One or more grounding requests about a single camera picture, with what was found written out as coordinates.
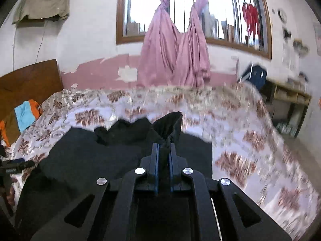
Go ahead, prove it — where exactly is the brown cloth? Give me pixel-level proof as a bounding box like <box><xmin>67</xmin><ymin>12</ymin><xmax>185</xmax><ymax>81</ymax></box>
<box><xmin>4</xmin><ymin>109</ymin><xmax>22</xmax><ymax>142</ymax></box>

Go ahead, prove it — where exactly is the khaki cloth cover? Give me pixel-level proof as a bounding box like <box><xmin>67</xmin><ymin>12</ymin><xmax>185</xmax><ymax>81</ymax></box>
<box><xmin>12</xmin><ymin>0</ymin><xmax>70</xmax><ymax>25</ymax></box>

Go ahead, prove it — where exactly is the floral bed blanket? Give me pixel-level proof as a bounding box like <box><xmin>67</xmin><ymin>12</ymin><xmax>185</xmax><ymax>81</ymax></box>
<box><xmin>10</xmin><ymin>83</ymin><xmax>321</xmax><ymax>240</ymax></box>

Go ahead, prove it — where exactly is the wooden headboard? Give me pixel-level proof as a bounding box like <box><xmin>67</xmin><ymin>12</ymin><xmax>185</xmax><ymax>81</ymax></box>
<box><xmin>0</xmin><ymin>59</ymin><xmax>64</xmax><ymax>131</ymax></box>

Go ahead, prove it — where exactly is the thin wall cable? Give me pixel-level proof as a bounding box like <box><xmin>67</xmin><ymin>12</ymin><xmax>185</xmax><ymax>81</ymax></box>
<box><xmin>35</xmin><ymin>21</ymin><xmax>48</xmax><ymax>61</ymax></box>

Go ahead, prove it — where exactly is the dark blue bag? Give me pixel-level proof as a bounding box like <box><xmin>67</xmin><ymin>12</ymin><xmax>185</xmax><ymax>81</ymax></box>
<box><xmin>238</xmin><ymin>63</ymin><xmax>267</xmax><ymax>88</ymax></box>

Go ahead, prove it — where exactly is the pink curtain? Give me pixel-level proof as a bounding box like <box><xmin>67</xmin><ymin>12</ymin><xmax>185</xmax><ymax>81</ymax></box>
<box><xmin>176</xmin><ymin>0</ymin><xmax>234</xmax><ymax>88</ymax></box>
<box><xmin>137</xmin><ymin>0</ymin><xmax>187</xmax><ymax>88</ymax></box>

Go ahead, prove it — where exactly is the person's left hand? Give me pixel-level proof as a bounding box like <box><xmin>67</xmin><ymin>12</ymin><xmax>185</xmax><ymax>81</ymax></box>
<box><xmin>6</xmin><ymin>179</ymin><xmax>17</xmax><ymax>206</ymax></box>

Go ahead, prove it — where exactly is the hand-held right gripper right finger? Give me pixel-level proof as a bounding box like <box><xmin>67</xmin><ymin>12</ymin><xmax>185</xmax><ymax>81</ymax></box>
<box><xmin>168</xmin><ymin>143</ymin><xmax>293</xmax><ymax>241</ymax></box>

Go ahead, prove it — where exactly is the black garment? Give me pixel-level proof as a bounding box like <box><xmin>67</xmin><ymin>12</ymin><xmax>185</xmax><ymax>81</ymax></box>
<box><xmin>15</xmin><ymin>111</ymin><xmax>214</xmax><ymax>241</ymax></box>

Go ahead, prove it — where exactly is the red hanging garment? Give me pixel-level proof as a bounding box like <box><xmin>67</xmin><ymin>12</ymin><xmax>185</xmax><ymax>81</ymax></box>
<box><xmin>242</xmin><ymin>2</ymin><xmax>259</xmax><ymax>46</ymax></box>

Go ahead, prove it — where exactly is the blue and orange cloth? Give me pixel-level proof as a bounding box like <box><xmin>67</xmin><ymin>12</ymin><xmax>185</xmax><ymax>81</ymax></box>
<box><xmin>0</xmin><ymin>99</ymin><xmax>44</xmax><ymax>148</ymax></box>

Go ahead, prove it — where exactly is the wooden side desk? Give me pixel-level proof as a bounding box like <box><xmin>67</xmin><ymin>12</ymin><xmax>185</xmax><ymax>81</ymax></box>
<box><xmin>261</xmin><ymin>79</ymin><xmax>311</xmax><ymax>138</ymax></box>

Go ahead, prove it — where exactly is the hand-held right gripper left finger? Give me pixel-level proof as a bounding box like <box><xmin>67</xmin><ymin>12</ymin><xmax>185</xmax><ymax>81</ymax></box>
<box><xmin>30</xmin><ymin>143</ymin><xmax>159</xmax><ymax>241</ymax></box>

